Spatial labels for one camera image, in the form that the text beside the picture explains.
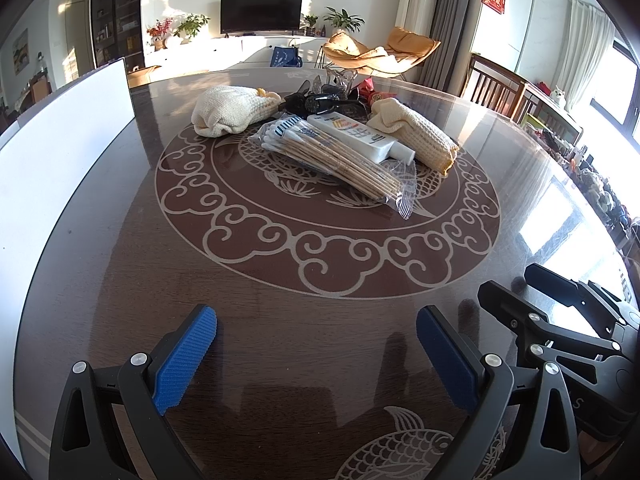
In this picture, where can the clear acrylic hair clip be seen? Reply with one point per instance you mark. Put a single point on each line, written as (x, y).
(341, 79)

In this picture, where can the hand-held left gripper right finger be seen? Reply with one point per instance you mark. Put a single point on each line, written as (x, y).
(447, 355)

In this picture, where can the wooden chair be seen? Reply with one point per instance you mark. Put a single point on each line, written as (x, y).
(492, 87)

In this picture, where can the grey curtain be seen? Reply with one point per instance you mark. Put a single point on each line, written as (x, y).
(457, 25)

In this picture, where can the red flower plant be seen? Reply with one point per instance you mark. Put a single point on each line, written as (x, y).
(159, 32)

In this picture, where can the framed wall painting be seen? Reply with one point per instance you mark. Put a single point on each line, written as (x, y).
(20, 51)

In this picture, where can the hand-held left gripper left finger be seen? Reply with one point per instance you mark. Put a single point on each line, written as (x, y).
(185, 355)

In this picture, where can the white television cabinet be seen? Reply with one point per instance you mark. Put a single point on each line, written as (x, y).
(230, 52)

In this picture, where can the silver rhinestone bow clip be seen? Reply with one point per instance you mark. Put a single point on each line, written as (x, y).
(316, 85)

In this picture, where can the large leafy potted plant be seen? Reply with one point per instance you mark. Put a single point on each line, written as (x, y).
(345, 19)

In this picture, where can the cluttered side table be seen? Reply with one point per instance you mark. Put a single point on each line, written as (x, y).
(580, 160)

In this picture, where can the clear bag of cotton swabs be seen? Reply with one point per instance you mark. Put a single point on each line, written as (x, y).
(340, 160)

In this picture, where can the black mesh bow hair clip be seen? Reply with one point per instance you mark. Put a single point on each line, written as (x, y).
(320, 102)

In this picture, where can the red pouch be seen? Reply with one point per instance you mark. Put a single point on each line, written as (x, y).
(375, 92)

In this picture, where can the white curtain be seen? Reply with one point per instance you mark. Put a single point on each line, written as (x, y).
(590, 60)

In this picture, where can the cream knitted dishcloth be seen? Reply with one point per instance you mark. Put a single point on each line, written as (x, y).
(415, 132)

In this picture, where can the white knitted dishcloth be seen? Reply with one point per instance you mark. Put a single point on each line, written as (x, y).
(225, 110)

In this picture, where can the small potted plant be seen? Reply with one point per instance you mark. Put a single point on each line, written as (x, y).
(311, 22)

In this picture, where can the dark display cabinet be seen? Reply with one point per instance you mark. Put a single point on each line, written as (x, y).
(117, 15)

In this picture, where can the green potted plant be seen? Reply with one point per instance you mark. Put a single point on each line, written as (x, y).
(191, 27)

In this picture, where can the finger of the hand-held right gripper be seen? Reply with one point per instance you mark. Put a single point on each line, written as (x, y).
(520, 320)
(575, 292)

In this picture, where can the white plastic bottle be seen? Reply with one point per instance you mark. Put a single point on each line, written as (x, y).
(360, 137)

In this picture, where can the black television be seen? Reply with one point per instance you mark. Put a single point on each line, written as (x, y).
(262, 12)

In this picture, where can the orange lounge chair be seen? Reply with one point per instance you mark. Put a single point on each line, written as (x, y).
(380, 55)

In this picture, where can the white cat figurine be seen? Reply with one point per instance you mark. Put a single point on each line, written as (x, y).
(559, 96)

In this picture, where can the blue bag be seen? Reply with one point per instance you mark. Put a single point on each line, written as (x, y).
(286, 56)

